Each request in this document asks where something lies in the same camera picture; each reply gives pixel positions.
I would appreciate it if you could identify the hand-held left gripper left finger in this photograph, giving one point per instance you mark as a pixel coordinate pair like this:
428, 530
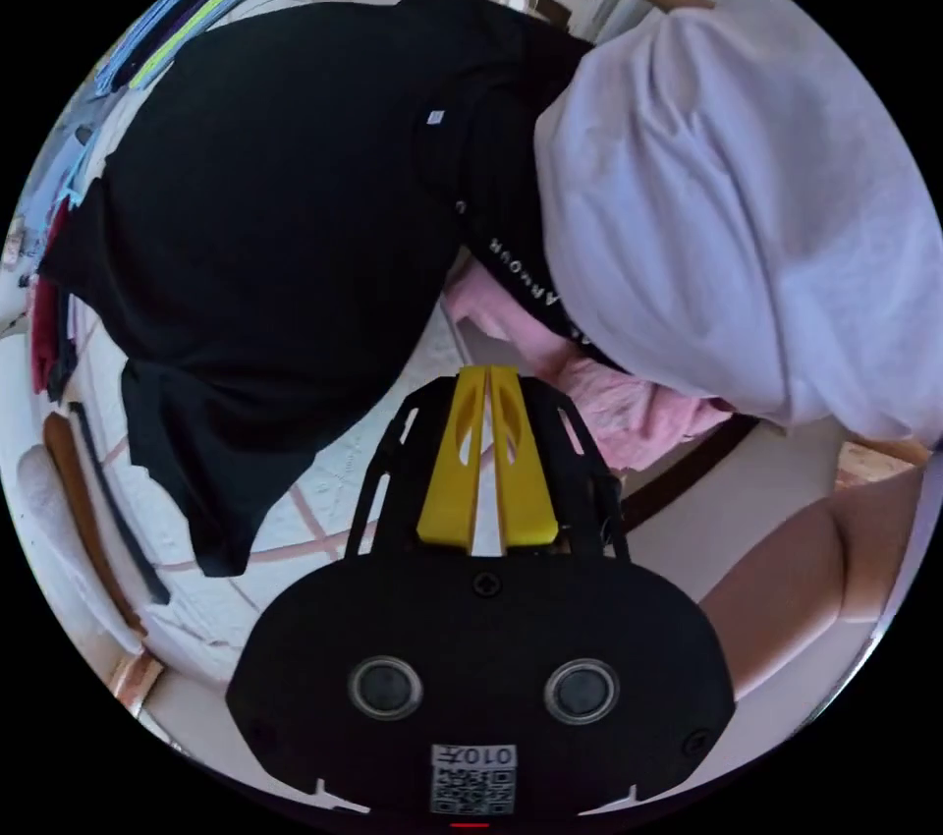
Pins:
449, 481

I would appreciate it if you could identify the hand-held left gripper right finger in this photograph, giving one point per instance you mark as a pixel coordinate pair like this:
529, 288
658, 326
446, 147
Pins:
521, 481

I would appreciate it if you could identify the black short sleeve shirt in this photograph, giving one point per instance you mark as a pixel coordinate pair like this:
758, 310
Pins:
280, 223

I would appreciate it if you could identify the pink garment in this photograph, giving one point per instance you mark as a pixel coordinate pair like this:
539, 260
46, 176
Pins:
626, 408

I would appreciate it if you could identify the person's body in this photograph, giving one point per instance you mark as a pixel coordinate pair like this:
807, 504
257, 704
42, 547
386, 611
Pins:
737, 209

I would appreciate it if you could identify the pile of clothes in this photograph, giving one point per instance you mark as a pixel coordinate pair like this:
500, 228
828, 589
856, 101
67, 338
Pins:
173, 32

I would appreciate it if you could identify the red garment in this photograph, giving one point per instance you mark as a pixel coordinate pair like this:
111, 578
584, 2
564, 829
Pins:
50, 319

